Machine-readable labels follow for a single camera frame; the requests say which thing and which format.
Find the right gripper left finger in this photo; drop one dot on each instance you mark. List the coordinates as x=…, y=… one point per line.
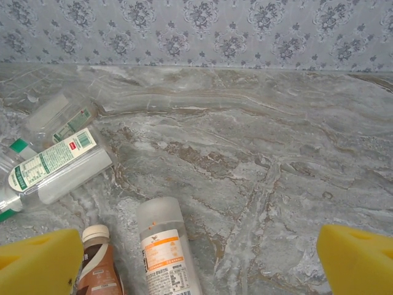
x=37, y=267

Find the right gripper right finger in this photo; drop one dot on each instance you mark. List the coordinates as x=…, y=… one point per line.
x=359, y=264

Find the brown coffee drink bottle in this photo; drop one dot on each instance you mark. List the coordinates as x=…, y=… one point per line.
x=98, y=267

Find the green and white label bottle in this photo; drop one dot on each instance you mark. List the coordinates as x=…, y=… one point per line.
x=52, y=163

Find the clear bottle green cap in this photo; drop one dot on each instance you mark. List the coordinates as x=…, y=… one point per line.
x=20, y=147

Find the frosted bottle orange label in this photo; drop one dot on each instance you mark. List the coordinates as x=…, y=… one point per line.
x=162, y=246

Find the clear bottle white cap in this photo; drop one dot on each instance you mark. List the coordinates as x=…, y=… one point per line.
x=73, y=123

